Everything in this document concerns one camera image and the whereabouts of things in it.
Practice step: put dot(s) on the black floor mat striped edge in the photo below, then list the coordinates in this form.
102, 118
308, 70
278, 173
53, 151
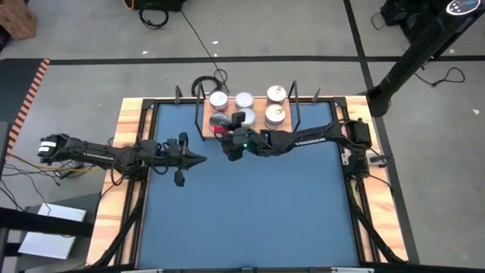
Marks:
15, 83

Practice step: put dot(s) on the wooden shelf with black frame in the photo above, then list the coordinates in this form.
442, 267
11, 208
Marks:
261, 110

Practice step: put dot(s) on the black metal beam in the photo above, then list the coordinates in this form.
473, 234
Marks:
38, 223

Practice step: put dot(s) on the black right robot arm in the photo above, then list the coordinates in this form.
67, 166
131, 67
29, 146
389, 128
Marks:
310, 140

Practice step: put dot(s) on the white flat box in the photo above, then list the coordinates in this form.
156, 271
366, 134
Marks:
53, 235

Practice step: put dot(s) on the blue table mat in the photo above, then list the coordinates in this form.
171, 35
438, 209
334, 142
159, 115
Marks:
250, 212

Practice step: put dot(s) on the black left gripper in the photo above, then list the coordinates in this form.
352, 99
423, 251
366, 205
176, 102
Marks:
170, 155

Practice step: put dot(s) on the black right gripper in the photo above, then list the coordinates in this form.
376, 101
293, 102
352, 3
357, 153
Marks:
242, 140

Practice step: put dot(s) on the red label tuna can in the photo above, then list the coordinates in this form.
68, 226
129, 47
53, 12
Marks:
219, 121

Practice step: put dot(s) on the black aluminium table frame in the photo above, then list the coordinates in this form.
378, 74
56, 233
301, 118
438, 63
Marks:
148, 103

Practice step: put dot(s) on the brown cardboard box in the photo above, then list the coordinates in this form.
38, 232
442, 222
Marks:
17, 19

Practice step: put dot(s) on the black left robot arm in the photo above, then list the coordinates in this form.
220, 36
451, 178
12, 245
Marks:
98, 155

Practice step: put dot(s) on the black equipment case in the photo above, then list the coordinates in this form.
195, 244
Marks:
159, 4
394, 11

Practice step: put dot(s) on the green label silver can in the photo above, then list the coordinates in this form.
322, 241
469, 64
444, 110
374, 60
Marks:
251, 117

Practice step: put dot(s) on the red label pull-tab can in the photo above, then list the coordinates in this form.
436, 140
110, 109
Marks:
218, 100

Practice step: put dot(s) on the silver tin can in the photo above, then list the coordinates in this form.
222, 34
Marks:
244, 100

